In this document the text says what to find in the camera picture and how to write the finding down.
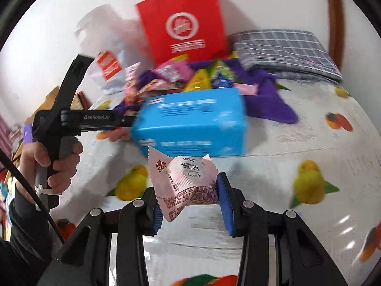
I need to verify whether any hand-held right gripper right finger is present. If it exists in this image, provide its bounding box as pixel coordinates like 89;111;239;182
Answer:
216;172;347;286

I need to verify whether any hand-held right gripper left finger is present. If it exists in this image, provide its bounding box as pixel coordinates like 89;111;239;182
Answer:
37;186;163;286

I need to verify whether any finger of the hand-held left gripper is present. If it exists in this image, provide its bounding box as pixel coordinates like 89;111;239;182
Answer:
120;116;139;128

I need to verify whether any pale pink pastry packet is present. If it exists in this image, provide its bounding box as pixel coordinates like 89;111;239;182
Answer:
124;62;142;96
148;146;221;222

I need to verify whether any blue cardboard box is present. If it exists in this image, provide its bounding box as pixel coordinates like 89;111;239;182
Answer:
131;88;247;157

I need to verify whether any yellow snack packet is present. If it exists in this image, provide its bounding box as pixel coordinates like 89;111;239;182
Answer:
183;68;212;92

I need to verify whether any person's left forearm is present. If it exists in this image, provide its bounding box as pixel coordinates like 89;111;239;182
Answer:
0;185;64;286

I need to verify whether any person's left hand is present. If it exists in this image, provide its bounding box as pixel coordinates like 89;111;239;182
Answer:
18;140;84;196

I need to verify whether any brown patterned box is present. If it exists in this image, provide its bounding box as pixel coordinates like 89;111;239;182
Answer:
73;91;91;111

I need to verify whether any light wooden furniture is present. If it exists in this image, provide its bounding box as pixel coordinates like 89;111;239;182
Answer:
35;86;60;114

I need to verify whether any purple plush cloth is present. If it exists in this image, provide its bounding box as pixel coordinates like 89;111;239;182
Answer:
21;123;34;144

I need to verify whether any magenta snack packet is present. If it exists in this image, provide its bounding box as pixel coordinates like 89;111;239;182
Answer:
153;60;194;84

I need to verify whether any white plastic bag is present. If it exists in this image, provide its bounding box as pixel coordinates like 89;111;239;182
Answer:
74;4;149;93

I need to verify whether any green snack packet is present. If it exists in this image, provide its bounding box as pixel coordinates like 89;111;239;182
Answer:
208;60;236;81

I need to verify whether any fruit print bed sheet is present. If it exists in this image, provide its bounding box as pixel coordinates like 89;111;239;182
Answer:
48;77;381;286

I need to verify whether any purple towel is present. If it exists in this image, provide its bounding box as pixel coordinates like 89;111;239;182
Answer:
115;60;299;124

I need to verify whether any red paper bag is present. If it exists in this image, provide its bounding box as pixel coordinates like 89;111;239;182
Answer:
135;0;228;66

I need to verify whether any grey plaid folded cloth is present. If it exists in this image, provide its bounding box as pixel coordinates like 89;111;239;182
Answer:
229;29;343;82

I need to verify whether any black cable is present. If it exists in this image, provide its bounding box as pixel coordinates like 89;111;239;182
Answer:
0;147;66;245

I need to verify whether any brown wooden bed frame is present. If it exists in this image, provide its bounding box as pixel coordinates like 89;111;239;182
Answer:
323;0;346;66

